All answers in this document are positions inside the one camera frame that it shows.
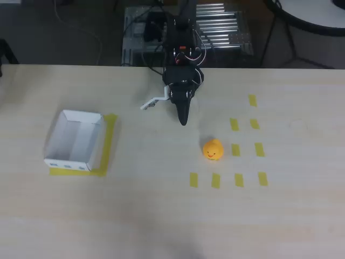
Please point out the white paper box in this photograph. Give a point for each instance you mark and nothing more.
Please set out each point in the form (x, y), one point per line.
(72, 140)

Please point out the round white table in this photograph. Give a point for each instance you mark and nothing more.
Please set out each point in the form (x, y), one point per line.
(312, 13)

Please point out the aluminium profile rack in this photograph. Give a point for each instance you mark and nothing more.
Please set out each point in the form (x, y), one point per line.
(223, 29)

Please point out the black table leg stand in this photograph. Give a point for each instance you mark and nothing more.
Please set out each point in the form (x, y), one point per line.
(292, 51)

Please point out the dark chair part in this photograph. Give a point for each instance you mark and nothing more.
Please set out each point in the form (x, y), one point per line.
(8, 52)

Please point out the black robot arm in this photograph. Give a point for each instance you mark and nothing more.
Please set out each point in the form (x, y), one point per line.
(181, 35)

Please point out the short yellow tape piece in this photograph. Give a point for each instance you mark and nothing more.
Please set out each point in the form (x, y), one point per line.
(216, 180)
(259, 149)
(239, 180)
(254, 124)
(235, 150)
(252, 100)
(193, 180)
(234, 124)
(262, 179)

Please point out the black power adapter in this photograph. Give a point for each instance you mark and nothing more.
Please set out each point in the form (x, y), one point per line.
(153, 27)

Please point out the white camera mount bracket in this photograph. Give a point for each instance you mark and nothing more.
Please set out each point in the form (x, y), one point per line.
(157, 99)

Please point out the long yellow tape strip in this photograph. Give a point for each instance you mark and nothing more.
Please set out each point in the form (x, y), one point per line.
(67, 172)

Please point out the yellow rubber duck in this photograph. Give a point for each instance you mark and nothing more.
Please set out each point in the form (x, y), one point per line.
(213, 151)

